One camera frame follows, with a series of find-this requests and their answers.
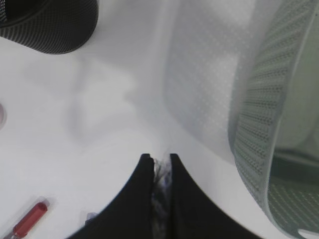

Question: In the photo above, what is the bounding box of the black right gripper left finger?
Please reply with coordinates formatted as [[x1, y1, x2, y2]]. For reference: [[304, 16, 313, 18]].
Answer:
[[70, 154, 154, 239]]

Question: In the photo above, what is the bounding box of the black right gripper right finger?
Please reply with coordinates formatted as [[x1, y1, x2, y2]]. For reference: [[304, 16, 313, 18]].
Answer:
[[169, 154, 259, 239]]

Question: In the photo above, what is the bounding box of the silver glitter marker pen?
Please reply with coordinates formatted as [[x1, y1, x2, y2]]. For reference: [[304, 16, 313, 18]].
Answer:
[[85, 212, 98, 224]]

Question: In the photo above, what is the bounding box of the red marker pen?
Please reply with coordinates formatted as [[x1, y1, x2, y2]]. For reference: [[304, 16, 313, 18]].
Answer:
[[3, 198, 50, 239]]

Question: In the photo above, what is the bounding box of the green woven plastic basket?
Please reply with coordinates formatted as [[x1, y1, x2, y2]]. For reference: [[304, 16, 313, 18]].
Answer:
[[232, 0, 319, 239]]

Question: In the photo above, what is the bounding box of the black mesh pen holder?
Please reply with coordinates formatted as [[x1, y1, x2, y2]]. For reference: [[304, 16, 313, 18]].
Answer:
[[0, 0, 99, 54]]

